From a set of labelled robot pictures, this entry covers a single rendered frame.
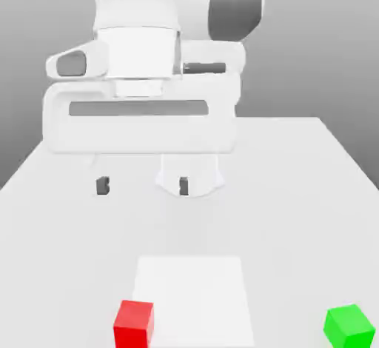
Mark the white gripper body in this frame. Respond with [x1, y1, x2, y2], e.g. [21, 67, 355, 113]
[41, 81, 238, 155]

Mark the small red cube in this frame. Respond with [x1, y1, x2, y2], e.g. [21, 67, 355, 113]
[113, 299, 155, 348]

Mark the small green cube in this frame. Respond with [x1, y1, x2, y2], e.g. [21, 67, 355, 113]
[322, 303, 377, 348]

